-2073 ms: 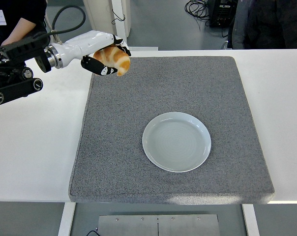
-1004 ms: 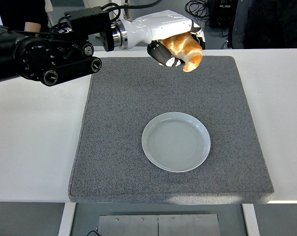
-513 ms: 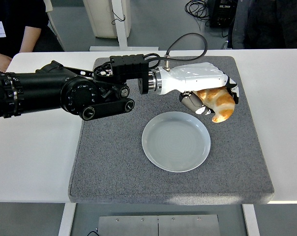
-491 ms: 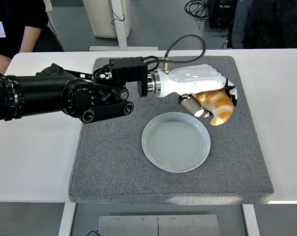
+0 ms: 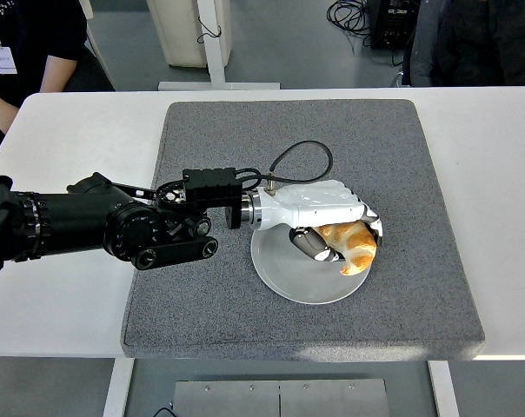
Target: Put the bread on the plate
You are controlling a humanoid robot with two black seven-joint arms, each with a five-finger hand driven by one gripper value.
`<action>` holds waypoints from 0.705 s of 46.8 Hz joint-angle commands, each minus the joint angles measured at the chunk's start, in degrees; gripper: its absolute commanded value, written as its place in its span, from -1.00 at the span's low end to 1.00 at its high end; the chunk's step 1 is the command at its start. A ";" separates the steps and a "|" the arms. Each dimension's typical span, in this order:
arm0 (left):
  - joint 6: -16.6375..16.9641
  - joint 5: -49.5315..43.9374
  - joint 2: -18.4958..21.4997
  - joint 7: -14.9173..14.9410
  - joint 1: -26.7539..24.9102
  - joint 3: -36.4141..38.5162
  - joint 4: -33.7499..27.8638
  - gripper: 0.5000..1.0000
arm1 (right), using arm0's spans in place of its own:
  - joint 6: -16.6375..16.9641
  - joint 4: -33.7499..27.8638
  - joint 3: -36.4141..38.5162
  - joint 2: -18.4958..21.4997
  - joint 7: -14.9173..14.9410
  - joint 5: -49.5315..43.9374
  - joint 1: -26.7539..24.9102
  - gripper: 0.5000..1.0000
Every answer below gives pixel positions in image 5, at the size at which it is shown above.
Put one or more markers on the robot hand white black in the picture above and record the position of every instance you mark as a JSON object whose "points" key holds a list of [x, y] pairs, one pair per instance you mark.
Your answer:
{"points": [[314, 204]]}

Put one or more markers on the croissant bread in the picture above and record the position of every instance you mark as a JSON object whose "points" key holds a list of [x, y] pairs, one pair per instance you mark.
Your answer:
{"points": [[356, 247]]}

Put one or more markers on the person's left forearm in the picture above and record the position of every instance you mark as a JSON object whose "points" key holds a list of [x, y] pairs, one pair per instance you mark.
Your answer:
{"points": [[58, 74]]}

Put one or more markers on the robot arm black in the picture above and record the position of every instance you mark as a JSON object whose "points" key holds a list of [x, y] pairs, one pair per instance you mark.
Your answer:
{"points": [[71, 217]]}

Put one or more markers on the grey round plate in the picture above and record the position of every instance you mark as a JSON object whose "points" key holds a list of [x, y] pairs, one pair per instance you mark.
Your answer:
{"points": [[297, 278]]}

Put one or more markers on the grey metal plate with screws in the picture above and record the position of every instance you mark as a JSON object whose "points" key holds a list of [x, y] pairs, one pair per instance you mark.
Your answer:
{"points": [[280, 399]]}

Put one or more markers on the grey felt mat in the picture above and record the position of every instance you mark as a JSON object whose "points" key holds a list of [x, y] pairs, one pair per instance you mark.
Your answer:
{"points": [[310, 130]]}

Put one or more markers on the black electronics box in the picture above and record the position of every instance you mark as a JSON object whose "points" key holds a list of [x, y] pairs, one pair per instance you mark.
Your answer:
{"points": [[393, 26]]}

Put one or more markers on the white column stand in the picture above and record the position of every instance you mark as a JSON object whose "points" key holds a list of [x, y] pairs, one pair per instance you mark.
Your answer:
{"points": [[207, 13]]}

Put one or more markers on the beige cabinet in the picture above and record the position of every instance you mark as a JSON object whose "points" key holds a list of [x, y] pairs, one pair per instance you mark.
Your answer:
{"points": [[175, 30]]}

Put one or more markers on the person in dark clothing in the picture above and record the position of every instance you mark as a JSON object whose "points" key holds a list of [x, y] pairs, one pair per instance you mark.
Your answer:
{"points": [[471, 43]]}

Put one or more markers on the white table leg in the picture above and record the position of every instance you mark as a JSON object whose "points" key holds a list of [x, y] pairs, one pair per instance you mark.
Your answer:
{"points": [[117, 391], [443, 391]]}

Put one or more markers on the white chair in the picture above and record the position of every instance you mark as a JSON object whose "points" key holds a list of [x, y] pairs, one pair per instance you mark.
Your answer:
{"points": [[93, 43]]}

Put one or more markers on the person with name badge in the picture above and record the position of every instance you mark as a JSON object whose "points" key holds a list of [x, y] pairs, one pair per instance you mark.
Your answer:
{"points": [[32, 26]]}

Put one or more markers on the white name badge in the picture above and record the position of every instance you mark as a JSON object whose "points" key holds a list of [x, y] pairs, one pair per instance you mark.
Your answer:
{"points": [[4, 61]]}

